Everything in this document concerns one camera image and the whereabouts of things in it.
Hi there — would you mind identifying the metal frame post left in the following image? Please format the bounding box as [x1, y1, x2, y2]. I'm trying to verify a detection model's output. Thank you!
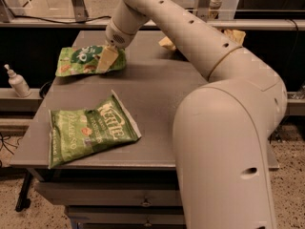
[71, 0, 89, 23]

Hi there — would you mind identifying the brown Sensible chip bag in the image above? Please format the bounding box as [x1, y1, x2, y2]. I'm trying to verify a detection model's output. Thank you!
[158, 29, 246, 52]

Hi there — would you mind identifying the white pump bottle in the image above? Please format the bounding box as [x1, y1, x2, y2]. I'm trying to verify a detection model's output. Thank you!
[4, 64, 31, 97]

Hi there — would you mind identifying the black cable on ledge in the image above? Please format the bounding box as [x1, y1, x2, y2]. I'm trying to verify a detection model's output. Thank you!
[7, 7, 112, 25]

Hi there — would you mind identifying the green rice chip bag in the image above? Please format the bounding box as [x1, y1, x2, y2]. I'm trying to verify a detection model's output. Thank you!
[55, 45, 126, 77]

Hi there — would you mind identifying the green Kettle chip bag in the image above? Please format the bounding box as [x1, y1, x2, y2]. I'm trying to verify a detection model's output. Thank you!
[49, 91, 141, 169]

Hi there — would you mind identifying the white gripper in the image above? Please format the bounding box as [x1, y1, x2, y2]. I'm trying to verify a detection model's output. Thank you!
[96, 20, 134, 73]

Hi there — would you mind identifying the grey drawer cabinet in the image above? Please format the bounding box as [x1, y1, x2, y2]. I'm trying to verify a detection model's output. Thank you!
[10, 30, 280, 229]

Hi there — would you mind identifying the metal frame post right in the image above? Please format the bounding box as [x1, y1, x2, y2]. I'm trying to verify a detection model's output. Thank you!
[194, 0, 211, 21]

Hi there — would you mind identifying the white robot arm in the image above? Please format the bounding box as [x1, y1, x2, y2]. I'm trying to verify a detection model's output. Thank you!
[106, 0, 287, 229]

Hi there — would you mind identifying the metal frame post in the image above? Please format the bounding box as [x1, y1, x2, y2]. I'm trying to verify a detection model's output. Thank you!
[71, 0, 89, 23]
[194, 0, 211, 21]

